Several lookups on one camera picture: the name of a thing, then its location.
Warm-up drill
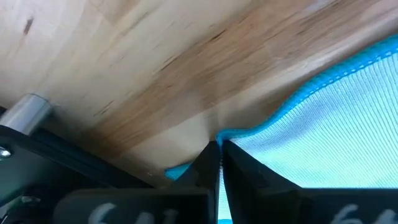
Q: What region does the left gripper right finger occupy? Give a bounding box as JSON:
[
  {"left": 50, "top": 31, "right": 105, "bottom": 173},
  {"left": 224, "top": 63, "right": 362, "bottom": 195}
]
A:
[{"left": 222, "top": 139, "right": 398, "bottom": 224}]

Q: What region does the light blue microfiber towel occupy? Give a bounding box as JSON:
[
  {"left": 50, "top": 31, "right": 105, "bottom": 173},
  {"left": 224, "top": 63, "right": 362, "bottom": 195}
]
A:
[{"left": 164, "top": 33, "right": 398, "bottom": 224}]

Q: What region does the short silver metal post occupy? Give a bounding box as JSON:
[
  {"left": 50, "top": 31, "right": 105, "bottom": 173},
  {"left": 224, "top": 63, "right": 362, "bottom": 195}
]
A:
[{"left": 0, "top": 93, "right": 53, "bottom": 136}]

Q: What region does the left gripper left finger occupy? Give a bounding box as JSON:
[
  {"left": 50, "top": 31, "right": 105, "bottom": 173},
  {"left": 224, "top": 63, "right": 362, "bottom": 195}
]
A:
[{"left": 52, "top": 140, "right": 222, "bottom": 224}]

